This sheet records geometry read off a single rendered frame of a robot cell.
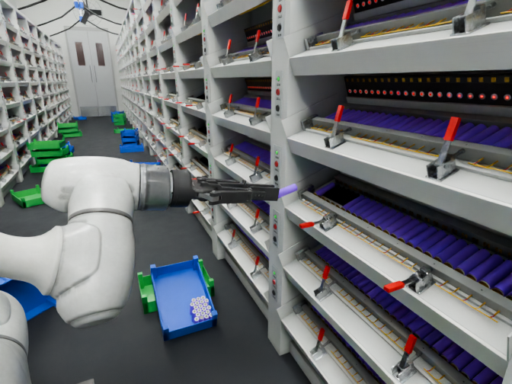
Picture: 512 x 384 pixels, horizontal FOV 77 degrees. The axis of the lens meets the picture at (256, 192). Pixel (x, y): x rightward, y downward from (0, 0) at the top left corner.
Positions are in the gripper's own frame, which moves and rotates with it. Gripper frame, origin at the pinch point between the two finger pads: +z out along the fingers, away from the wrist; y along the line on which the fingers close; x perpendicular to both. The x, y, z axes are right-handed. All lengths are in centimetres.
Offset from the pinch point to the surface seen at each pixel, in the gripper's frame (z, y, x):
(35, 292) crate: -58, 77, 71
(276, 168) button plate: 13.2, 19.9, -1.7
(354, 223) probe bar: 19.9, -9.3, 3.8
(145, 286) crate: -15, 75, 70
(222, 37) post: 10, 85, -44
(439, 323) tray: 18.3, -34.9, 10.5
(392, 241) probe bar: 20.8, -19.7, 3.3
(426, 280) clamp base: 18.8, -30.3, 5.5
